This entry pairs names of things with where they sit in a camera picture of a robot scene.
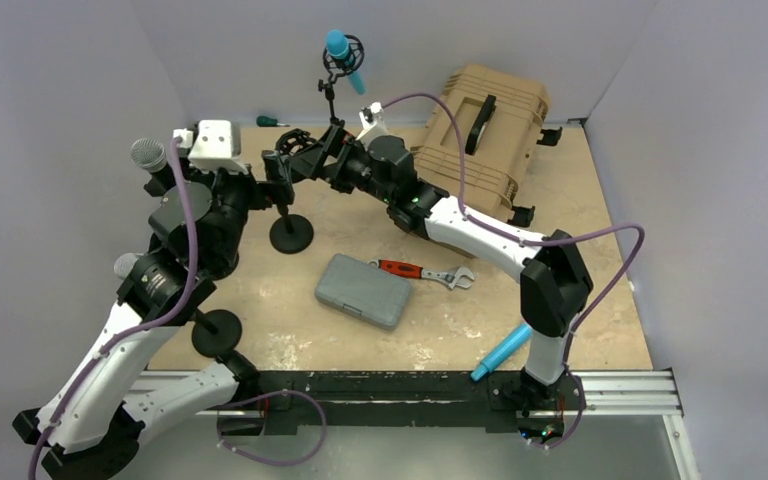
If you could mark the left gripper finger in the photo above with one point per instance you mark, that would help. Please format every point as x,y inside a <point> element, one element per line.
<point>277,169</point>
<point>280,193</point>

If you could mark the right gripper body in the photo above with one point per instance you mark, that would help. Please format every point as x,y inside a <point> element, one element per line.
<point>353,169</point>

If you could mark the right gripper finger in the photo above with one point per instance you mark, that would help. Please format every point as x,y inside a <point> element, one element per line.
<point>308,163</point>
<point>333,139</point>

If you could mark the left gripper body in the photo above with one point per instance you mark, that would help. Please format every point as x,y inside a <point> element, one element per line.
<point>237,193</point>

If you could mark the black round-base shock mount stand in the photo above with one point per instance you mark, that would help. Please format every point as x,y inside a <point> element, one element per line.
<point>292,233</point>

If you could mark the black tripod shock mount stand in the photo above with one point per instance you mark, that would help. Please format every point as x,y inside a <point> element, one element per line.
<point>329,92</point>

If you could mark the blue microphone with pink band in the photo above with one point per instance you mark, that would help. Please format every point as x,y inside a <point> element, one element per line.
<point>502,351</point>

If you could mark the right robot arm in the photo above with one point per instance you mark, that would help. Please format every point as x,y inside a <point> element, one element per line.
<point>553,280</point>

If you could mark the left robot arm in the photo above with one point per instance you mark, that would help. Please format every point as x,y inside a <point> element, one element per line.
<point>94,426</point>

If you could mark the black microphone silver grille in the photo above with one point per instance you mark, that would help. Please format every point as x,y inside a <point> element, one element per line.
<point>149,155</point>

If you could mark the silver microphone front left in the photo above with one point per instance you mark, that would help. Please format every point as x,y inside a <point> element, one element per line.
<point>125,263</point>

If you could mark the black mic stand front left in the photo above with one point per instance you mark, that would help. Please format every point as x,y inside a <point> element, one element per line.
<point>215,332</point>

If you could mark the grey plastic case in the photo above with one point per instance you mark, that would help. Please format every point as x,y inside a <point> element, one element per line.
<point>363,292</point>

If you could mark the tan plastic tool case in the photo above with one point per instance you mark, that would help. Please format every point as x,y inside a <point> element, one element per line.
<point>501,120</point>

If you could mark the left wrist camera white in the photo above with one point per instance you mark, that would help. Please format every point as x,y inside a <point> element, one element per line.
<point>213,145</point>

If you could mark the green-handled screwdriver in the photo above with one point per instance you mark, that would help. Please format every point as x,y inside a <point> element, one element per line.
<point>265,121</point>

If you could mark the red-handled adjustable wrench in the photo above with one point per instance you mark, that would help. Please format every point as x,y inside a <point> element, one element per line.
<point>459,277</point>

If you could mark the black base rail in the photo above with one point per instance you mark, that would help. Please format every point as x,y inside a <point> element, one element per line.
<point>501,402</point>

